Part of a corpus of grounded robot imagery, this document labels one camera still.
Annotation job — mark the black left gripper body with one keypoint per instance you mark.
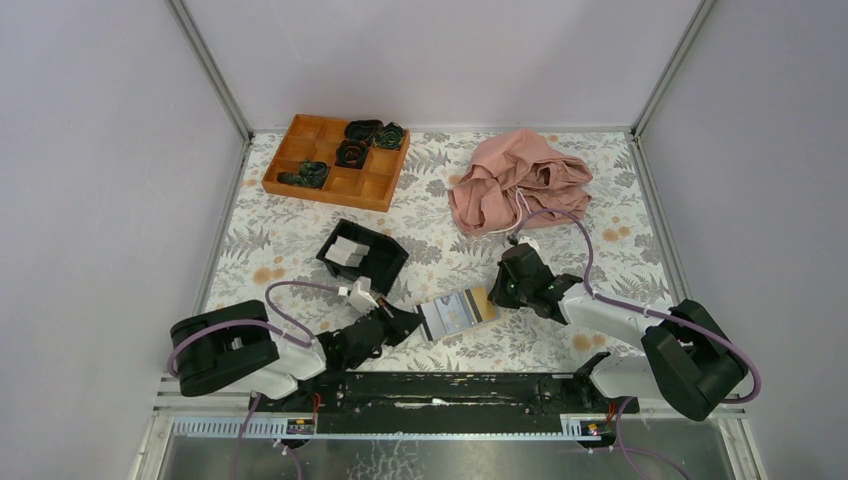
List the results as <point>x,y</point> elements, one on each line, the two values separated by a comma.
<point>350,365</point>

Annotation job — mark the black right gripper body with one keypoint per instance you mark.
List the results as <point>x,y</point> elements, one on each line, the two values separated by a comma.
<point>510,293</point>

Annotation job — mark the tan leather card holder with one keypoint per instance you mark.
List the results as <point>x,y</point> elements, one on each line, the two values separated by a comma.
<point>456,312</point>

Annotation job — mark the gold credit card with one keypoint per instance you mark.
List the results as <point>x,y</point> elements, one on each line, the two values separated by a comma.
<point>482,309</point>

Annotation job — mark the black card box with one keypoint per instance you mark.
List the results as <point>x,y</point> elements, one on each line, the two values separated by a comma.
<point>382,264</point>

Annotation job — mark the blue credit card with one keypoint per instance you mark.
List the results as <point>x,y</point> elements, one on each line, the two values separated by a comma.
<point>455,313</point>

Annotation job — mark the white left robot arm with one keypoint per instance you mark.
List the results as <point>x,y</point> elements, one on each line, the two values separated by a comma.
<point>239,346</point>

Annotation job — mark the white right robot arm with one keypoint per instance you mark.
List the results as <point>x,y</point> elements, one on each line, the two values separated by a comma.
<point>684,357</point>

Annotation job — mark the floral patterned table mat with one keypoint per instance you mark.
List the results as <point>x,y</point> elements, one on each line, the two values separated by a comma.
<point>271,244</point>

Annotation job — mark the pink crumpled cloth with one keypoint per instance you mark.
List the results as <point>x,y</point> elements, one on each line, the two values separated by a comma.
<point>519,176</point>

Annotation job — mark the orange wooden divided tray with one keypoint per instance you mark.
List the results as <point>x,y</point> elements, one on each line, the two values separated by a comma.
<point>316,138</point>

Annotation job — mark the dark belt lower left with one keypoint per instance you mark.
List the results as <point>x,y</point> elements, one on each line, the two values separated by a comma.
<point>311,174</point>

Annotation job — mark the dark rolled belt centre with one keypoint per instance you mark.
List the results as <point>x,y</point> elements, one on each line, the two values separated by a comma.
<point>352,154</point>

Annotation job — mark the dark green rolled belt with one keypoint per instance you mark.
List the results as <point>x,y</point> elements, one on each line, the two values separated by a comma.
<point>390,137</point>

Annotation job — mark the dark rolled belt top left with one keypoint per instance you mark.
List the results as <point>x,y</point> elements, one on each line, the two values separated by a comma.
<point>363,130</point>

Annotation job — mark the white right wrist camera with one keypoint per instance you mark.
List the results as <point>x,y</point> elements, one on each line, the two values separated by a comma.
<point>515,240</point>

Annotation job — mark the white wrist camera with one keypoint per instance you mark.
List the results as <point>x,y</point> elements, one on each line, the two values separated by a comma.
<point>358,295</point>
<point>515,240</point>

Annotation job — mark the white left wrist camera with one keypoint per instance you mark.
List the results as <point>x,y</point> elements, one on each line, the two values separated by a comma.
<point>358,295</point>

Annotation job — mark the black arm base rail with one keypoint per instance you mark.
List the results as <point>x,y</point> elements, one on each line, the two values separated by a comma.
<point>448,403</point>

